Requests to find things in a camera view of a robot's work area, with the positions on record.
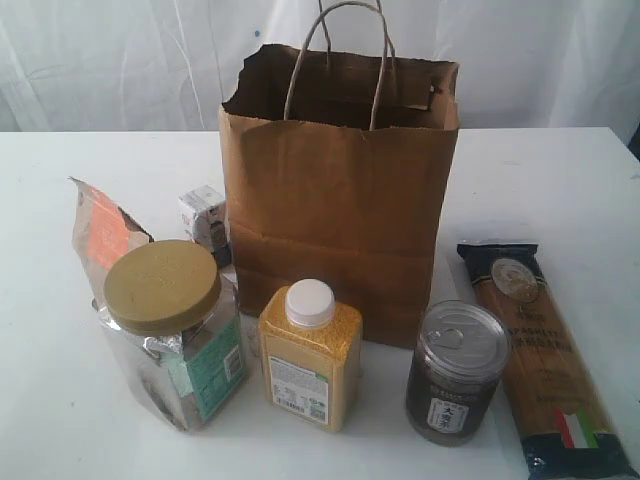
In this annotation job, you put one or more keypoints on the dark tea can silver lid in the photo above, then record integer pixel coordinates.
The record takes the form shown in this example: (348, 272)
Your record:
(460, 354)

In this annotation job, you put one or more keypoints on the brown paper shopping bag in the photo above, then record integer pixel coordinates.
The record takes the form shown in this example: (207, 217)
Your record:
(336, 167)

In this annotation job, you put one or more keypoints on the yellow millet bottle white cap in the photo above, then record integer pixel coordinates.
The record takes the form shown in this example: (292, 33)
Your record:
(310, 346)

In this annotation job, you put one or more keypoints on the small white blue carton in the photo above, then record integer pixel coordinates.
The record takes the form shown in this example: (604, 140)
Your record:
(203, 213)

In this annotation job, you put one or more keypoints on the kraft pouch with orange label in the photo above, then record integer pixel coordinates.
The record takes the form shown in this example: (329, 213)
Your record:
(102, 234)

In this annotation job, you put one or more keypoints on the spaghetti packet dark blue ends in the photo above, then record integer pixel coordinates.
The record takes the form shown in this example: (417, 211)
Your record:
(563, 426)

